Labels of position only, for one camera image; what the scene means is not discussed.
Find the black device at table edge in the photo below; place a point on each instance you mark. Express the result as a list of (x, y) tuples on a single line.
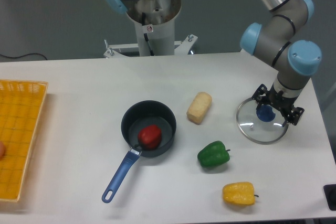
[(329, 191)]

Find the yellow woven basket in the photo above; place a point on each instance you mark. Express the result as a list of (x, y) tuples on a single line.
[(22, 102)]

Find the white pedestal base bracket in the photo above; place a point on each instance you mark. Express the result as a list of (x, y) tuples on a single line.
[(151, 47)]

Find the yellow bell pepper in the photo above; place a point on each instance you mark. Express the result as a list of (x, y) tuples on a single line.
[(240, 193)]

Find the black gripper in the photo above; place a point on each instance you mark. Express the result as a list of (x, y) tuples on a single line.
[(277, 100)]

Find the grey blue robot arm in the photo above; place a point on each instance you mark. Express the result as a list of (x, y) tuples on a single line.
[(296, 62)]

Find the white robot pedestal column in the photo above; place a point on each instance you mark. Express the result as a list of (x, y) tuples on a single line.
[(155, 18)]

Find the red bell pepper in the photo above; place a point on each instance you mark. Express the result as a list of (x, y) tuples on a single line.
[(149, 138)]

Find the glass pot lid blue knob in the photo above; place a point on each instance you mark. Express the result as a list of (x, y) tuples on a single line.
[(261, 124)]

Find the dark pot with blue handle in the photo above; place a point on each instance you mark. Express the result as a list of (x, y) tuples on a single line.
[(137, 117)]

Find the green bell pepper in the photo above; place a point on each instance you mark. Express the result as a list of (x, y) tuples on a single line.
[(213, 155)]

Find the beige bread loaf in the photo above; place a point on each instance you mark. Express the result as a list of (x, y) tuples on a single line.
[(199, 107)]

